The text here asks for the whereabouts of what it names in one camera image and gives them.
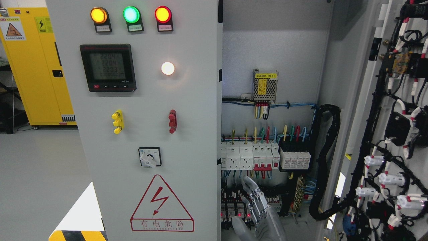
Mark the grey robot hand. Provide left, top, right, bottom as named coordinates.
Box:
left=231, top=176, right=286, bottom=241

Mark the black digital power meter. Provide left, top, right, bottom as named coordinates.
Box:
left=80, top=43, right=137, bottom=92

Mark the black surge protector block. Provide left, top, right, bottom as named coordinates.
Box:
left=279, top=139, right=312, bottom=172

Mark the relay terminal row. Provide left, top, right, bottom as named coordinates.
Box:
left=220, top=184, right=295, bottom=229

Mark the metal mesh power supply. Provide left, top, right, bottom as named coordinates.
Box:
left=252, top=69, right=279, bottom=103

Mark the yellow terminal post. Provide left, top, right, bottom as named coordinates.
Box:
left=111, top=109, right=124, bottom=134

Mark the yellow safety cabinet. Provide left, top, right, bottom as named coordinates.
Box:
left=1, top=7, right=77, bottom=128

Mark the grey cabinet door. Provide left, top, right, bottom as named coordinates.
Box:
left=311, top=0, right=427, bottom=241
left=46, top=0, right=222, bottom=241

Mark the red electric danger sticker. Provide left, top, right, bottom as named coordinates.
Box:
left=130, top=174, right=194, bottom=232

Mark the white lit indicator lamp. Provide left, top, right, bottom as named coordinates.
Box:
left=161, top=62, right=175, bottom=75

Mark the red terminal post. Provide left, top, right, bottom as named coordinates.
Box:
left=168, top=109, right=177, bottom=134

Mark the green indicator lamp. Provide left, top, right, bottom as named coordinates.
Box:
left=123, top=6, right=144, bottom=32

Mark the red indicator lamp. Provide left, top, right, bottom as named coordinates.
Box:
left=154, top=6, right=173, bottom=32

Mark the amber indicator lamp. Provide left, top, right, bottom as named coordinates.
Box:
left=90, top=7, right=112, bottom=33

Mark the white breaker row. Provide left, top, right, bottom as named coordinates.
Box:
left=220, top=141, right=280, bottom=171

